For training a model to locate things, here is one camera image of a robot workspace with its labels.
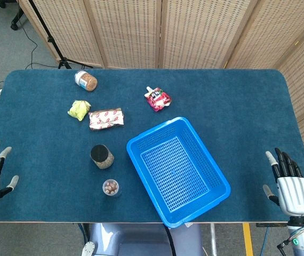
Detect red spouted drink pouch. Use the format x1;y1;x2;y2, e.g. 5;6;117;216
143;86;173;113

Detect transparent seed jar black lid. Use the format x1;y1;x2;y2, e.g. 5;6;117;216
90;144;115;170

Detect metal table leg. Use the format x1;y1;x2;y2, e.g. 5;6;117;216
209;223;218;256

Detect silver red snack bag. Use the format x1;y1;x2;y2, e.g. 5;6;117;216
88;107;125;131

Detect white-lid jar brown contents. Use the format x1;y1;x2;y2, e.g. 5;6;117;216
74;70;99;92

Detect teal blue table mat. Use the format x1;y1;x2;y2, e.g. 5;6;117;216
0;68;304;223

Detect blue perforated plastic basket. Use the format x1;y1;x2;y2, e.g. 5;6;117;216
126;116;231;229

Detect grey robot torso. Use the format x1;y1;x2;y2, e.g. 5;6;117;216
81;222;203;256

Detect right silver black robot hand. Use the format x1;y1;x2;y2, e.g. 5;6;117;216
263;147;304;217

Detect black hose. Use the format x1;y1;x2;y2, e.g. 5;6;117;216
166;227;176;256

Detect clear cartoon-label snack jar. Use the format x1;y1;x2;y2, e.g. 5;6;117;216
102;179;122;198

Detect black floor cable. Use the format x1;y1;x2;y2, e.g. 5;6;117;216
21;23;62;70

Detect black tripod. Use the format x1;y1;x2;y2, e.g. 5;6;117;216
28;0;94;70

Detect black office chair base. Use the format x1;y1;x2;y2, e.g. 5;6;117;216
0;0;25;30

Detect yellow-green bag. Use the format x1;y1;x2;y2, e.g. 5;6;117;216
67;99;92;122

